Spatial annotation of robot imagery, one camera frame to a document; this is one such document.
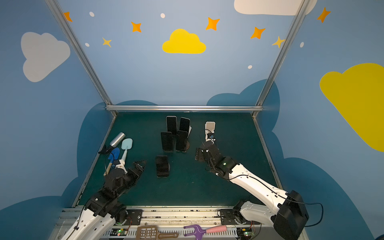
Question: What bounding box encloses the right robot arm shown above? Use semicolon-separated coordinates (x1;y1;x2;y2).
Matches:
195;144;309;240

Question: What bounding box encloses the green circuit board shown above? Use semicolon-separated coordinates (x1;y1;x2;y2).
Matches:
109;229;129;237
236;228;254;240

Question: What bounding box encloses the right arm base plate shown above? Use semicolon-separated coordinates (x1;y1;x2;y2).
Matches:
217;209;261;226

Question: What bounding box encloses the aluminium frame right post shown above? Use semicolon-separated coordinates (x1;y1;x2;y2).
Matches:
252;0;311;120

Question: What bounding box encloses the silver metal cylinder tool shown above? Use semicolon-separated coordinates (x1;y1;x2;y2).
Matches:
98;132;126;155

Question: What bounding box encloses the aluminium frame left post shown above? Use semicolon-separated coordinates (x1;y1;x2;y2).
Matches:
45;0;113;107

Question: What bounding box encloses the black phone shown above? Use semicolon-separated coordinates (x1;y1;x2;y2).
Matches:
176;131;188;152
161;132;174;152
179;117;190;133
155;156;170;178
166;116;178;136

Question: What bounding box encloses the aluminium frame back bar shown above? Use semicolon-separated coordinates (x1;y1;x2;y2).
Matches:
106;105;263;112

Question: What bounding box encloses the light blue spatula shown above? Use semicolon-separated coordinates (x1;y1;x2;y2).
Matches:
120;138;133;165

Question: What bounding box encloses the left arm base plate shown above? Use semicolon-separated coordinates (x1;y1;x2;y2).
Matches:
115;209;143;226

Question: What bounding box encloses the purple pink toy fork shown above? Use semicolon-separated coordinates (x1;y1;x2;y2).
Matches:
184;225;227;240

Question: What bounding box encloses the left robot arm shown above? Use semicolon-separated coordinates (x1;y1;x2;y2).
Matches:
62;161;147;240

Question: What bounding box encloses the white phone stand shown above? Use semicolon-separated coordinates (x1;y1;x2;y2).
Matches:
205;122;216;138

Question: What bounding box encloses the blue toy shovel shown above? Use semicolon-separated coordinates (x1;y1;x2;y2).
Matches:
104;148;120;176

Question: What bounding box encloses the right green circuit board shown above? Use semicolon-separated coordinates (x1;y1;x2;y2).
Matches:
236;228;254;240

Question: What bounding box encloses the aluminium frame post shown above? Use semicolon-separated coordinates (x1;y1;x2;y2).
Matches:
45;0;113;107
252;0;311;120

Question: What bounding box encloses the left green circuit board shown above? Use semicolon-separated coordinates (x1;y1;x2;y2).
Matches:
109;229;129;237

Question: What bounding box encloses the brown slotted spatula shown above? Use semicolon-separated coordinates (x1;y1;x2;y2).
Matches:
136;226;179;240

